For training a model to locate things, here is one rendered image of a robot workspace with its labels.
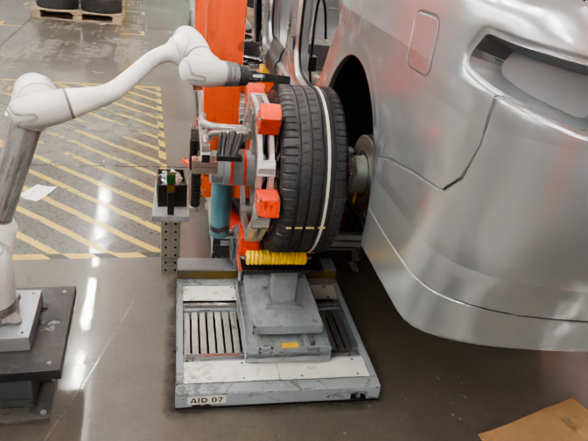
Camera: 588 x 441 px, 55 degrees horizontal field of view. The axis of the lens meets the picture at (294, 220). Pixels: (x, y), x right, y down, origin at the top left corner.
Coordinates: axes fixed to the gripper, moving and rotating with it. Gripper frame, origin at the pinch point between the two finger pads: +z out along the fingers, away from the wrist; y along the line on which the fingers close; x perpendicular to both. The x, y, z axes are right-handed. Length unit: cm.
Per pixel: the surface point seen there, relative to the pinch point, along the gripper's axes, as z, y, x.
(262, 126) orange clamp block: -20.9, 19.4, -17.8
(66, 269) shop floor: -51, -114, -98
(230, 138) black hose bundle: -28.0, 10.6, -22.6
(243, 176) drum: -15.0, -1.0, -37.2
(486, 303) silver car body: -7, 104, -58
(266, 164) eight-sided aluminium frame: -19.5, 21.0, -30.5
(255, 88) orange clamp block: -2.0, -15.7, -3.4
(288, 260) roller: 4, 5, -71
